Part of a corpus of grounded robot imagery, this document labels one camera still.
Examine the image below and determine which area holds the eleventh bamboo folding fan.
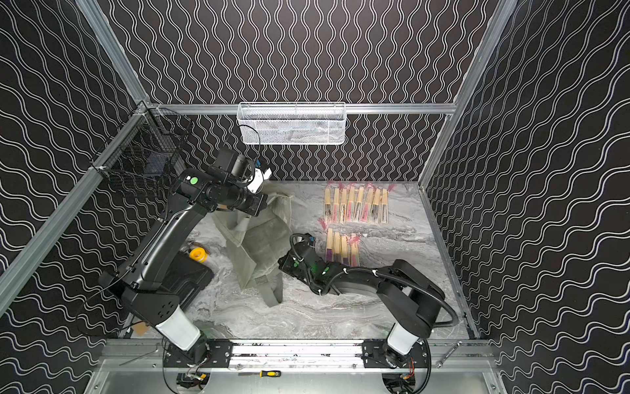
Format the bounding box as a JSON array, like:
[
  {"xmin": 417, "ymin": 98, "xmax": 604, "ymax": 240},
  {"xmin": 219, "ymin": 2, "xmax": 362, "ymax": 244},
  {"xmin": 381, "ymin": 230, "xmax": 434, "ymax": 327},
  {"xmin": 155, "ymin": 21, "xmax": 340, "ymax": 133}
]
[{"xmin": 341, "ymin": 235, "xmax": 350, "ymax": 266}]

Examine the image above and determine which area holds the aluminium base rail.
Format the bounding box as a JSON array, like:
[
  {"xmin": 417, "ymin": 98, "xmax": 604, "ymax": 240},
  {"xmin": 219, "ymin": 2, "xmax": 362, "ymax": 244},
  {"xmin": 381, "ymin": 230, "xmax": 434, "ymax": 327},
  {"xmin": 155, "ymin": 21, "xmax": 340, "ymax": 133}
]
[{"xmin": 163, "ymin": 339, "xmax": 494, "ymax": 373}]

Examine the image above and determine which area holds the white wire mesh basket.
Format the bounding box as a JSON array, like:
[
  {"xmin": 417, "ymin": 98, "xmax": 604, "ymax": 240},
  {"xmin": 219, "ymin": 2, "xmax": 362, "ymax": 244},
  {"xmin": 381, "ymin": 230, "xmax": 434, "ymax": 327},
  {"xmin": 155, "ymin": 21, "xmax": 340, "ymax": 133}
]
[{"xmin": 236, "ymin": 102, "xmax": 347, "ymax": 145}]

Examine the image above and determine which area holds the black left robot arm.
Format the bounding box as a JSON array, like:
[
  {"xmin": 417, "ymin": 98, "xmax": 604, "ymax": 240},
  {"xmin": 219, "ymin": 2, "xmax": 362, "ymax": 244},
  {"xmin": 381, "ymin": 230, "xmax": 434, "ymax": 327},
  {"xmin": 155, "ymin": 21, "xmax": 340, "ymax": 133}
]
[{"xmin": 99, "ymin": 149, "xmax": 272, "ymax": 361}]

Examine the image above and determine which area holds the left aluminium side bar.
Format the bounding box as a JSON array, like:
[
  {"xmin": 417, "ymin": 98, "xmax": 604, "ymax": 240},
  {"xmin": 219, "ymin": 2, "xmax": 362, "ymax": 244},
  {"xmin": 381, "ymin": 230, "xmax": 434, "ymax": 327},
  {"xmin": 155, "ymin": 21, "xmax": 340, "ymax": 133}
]
[{"xmin": 1, "ymin": 110, "xmax": 148, "ymax": 313}]

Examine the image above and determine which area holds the yellow handled screwdriver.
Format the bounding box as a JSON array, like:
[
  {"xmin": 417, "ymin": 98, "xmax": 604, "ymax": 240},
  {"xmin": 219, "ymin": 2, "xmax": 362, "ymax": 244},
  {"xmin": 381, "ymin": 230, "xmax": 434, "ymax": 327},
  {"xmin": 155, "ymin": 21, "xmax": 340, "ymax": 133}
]
[{"xmin": 238, "ymin": 370, "xmax": 282, "ymax": 378}]

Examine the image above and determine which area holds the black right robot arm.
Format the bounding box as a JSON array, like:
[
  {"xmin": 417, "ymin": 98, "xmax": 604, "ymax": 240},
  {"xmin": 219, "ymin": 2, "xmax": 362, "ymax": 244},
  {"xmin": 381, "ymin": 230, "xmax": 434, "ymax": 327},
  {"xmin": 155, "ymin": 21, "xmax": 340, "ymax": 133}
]
[{"xmin": 278, "ymin": 233, "xmax": 459, "ymax": 369}]

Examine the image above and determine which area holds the horizontal aluminium back bar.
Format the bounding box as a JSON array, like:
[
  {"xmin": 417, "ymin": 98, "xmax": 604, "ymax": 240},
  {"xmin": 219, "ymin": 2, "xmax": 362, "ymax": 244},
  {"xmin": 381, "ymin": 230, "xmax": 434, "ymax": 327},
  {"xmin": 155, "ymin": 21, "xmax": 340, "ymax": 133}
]
[{"xmin": 149, "ymin": 103, "xmax": 456, "ymax": 116}]

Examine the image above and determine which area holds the black wire mesh basket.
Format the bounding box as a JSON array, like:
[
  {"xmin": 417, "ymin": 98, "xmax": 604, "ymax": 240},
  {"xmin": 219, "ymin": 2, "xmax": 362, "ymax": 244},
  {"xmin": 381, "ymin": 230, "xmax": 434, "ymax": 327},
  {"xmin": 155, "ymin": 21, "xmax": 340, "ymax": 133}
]
[{"xmin": 98, "ymin": 108, "xmax": 193, "ymax": 196}]

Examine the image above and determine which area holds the olive green tote bag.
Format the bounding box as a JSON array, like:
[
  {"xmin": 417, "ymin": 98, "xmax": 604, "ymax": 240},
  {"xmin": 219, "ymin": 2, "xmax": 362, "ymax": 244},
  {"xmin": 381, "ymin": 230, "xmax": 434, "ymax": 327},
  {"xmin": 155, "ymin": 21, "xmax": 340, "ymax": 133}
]
[{"xmin": 212, "ymin": 192, "xmax": 293, "ymax": 307}]

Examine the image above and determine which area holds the right aluminium frame post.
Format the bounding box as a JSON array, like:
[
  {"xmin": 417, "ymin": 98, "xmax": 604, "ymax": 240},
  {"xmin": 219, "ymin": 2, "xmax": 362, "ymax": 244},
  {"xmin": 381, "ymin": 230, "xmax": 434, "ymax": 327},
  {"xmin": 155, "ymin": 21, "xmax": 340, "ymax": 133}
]
[{"xmin": 418, "ymin": 0, "xmax": 518, "ymax": 190}]

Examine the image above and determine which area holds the twelfth bamboo folding fan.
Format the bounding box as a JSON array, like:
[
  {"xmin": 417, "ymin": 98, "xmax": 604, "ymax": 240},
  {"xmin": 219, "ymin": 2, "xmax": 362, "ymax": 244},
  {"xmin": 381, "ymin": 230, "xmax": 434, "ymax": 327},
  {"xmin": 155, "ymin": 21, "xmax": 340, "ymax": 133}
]
[{"xmin": 348, "ymin": 233, "xmax": 360, "ymax": 267}]

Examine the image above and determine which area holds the folding fan with pink paper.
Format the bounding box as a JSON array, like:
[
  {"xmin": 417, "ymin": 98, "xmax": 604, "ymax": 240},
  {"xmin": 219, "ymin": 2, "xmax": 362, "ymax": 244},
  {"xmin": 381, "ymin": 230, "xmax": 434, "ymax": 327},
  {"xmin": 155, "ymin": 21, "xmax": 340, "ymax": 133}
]
[{"xmin": 331, "ymin": 187, "xmax": 341, "ymax": 223}]

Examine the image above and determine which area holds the aluminium corner frame post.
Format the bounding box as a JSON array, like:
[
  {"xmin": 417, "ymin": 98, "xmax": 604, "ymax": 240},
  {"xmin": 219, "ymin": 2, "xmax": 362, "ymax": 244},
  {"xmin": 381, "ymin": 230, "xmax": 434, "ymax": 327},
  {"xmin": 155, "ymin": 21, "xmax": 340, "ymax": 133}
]
[{"xmin": 76, "ymin": 0, "xmax": 149, "ymax": 103}]

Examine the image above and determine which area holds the yellow tape roll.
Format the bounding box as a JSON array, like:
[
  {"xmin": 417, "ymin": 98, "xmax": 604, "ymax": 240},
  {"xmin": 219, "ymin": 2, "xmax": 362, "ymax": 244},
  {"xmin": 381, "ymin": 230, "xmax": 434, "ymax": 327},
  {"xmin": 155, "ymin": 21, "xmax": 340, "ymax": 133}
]
[{"xmin": 190, "ymin": 247, "xmax": 208, "ymax": 263}]

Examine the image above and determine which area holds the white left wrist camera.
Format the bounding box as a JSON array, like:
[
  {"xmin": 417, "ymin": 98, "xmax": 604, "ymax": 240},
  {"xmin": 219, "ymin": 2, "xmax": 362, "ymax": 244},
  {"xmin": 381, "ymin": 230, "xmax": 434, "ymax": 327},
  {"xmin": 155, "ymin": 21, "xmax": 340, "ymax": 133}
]
[{"xmin": 247, "ymin": 167, "xmax": 272, "ymax": 194}]

